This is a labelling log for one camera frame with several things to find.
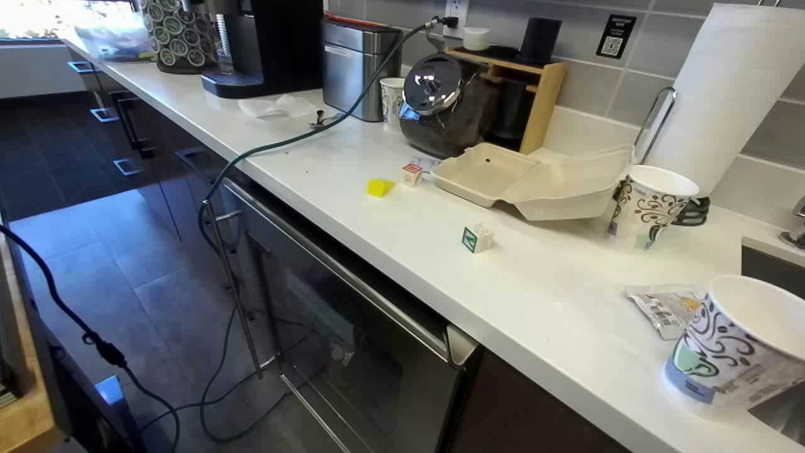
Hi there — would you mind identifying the foil snack packet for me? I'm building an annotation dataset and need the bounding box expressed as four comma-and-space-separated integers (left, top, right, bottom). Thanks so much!
621, 281, 710, 342

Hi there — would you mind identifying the white paper towel roll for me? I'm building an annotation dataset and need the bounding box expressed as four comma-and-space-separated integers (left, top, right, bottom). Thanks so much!
645, 2, 805, 199

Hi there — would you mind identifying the black box on rack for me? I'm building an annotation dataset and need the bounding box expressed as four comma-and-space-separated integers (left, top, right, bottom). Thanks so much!
518, 14, 567, 67

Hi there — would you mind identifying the beige open clamshell food pack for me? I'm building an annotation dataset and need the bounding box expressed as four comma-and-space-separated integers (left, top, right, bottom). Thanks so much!
430, 140, 634, 224

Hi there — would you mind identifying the black bar cabinet handle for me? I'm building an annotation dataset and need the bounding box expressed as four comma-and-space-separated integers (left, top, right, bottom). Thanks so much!
113, 87, 158, 160

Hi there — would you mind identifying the small patterned paper cup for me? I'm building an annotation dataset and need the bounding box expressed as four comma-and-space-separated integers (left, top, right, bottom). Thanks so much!
606, 164, 701, 255

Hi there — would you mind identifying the black and white wall sticker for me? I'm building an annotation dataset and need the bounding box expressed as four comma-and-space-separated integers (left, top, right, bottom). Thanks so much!
595, 13, 639, 63

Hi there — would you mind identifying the stainless steel appliance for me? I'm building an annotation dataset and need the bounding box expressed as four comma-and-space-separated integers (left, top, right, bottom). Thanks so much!
319, 13, 406, 126

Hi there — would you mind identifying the yellow cube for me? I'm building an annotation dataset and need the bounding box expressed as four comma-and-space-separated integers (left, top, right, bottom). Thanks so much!
364, 177, 397, 202

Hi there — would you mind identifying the black floor cable with connector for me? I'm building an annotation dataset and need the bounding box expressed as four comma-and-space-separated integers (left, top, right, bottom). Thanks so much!
0, 224, 183, 453

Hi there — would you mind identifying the clear plastic wrapper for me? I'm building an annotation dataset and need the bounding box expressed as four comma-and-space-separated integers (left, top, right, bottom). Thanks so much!
237, 90, 319, 120

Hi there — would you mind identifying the large patterned paper cup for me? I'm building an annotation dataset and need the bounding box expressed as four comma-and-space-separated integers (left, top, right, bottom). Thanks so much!
661, 272, 805, 414

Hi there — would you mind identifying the coffee pod carousel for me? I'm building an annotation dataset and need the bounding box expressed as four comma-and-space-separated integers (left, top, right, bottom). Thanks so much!
139, 0, 225, 77

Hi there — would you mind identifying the green and white cube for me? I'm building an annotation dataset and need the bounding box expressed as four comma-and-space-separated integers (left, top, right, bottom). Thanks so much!
459, 221, 496, 257

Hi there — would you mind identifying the black coffee machine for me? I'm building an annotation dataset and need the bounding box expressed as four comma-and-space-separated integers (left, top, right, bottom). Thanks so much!
198, 0, 327, 100

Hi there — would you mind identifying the wooden rack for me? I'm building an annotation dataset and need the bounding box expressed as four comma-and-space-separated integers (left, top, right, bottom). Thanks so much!
440, 46, 571, 155

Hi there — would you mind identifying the small white container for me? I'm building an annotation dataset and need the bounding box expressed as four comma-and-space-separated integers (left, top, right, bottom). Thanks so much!
459, 24, 494, 55

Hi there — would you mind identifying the glass door undercounter appliance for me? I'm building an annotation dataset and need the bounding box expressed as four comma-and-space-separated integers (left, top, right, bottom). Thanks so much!
218, 177, 483, 453

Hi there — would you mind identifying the long black robot cable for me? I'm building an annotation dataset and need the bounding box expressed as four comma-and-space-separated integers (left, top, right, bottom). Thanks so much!
135, 14, 446, 446

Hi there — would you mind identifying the plain white paper cup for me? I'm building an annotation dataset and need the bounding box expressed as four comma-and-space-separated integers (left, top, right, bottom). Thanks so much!
377, 76, 407, 130

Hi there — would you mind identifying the white wall outlet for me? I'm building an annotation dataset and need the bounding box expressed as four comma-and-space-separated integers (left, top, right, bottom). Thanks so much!
440, 0, 474, 24

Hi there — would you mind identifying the wooden table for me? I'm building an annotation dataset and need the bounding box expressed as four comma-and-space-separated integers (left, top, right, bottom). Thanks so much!
0, 236, 62, 453

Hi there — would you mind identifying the clear plastic container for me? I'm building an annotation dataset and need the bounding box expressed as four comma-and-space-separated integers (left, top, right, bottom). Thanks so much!
67, 0, 156, 63

